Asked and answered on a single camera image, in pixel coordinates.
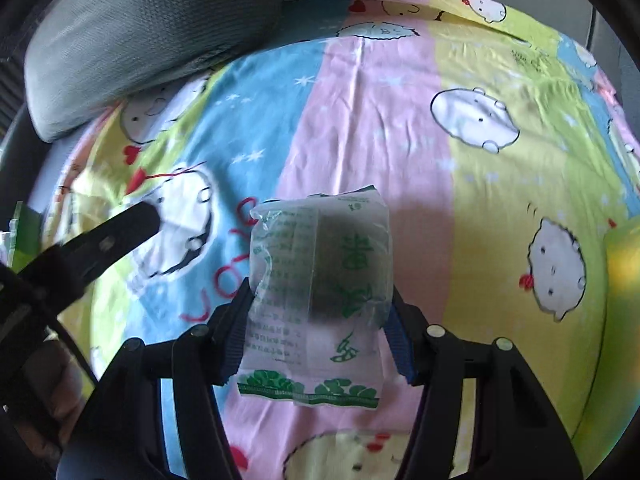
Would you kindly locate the dark striped curtain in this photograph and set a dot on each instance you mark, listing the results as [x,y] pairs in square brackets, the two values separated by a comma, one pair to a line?
[12,80]

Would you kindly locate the person's left hand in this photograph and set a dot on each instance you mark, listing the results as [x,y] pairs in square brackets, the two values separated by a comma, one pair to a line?
[57,395]

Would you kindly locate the grey bed frame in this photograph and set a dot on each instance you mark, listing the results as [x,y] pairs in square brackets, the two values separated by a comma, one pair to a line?
[15,155]

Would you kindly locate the grey mesh pillow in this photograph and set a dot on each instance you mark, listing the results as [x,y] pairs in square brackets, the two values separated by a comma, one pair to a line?
[150,35]

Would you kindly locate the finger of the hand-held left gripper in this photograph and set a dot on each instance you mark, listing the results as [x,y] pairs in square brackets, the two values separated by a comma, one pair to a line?
[110,244]

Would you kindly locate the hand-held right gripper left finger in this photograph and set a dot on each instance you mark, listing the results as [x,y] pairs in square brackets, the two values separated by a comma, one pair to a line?
[234,347]

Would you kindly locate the green box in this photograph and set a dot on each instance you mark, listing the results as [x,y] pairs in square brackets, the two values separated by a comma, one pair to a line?
[22,232]

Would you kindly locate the cartoon printed bed sheet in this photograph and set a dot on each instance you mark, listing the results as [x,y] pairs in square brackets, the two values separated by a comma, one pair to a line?
[375,135]

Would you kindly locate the yellow green sponge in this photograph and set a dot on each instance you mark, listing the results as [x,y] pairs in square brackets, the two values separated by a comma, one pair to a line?
[622,285]

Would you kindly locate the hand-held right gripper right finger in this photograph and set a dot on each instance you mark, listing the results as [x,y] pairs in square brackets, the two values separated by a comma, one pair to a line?
[402,342]

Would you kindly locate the clear green-printed plastic packet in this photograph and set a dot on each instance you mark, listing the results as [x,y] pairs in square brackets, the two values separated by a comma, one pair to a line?
[320,260]

